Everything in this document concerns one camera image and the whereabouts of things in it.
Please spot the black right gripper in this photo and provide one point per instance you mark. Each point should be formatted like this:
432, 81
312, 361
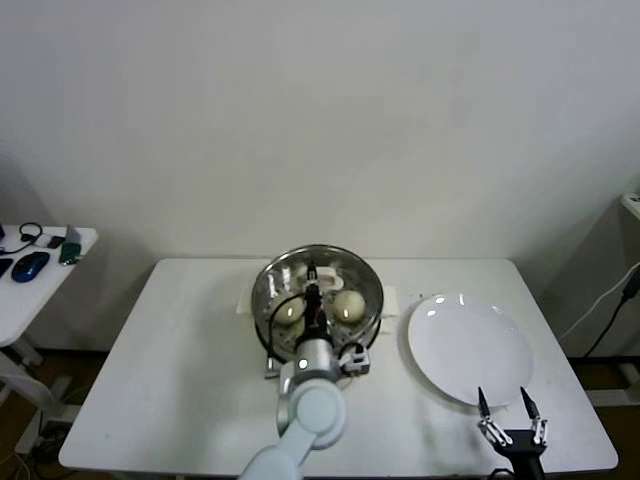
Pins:
525, 455

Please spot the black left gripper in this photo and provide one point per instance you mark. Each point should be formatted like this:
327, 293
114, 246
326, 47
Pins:
315, 320

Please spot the white steamed baozi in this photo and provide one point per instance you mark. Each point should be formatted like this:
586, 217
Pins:
290, 312
348, 306

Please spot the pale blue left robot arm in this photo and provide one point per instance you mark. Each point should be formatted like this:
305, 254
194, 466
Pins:
315, 410

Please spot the stainless steel steamer basket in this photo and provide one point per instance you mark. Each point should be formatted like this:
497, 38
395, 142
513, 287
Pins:
369, 334

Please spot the white round plate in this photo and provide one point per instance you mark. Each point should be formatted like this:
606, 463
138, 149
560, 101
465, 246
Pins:
465, 345

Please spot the white electric cooker pot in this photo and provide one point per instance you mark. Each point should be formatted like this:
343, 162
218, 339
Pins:
272, 370

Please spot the small black device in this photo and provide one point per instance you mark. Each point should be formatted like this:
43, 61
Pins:
55, 242

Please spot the blue computer mouse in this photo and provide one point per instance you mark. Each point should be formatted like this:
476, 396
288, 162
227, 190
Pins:
30, 265

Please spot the white side table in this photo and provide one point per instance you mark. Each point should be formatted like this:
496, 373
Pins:
30, 310

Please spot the dark floor power strip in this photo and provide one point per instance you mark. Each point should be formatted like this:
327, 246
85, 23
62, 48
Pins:
55, 431

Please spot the black flat device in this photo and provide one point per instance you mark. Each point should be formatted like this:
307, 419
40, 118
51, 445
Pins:
4, 267

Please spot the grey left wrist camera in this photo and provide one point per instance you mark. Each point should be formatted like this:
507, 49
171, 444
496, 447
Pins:
356, 361

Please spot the white table base frame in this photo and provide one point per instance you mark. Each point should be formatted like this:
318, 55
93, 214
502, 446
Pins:
612, 397

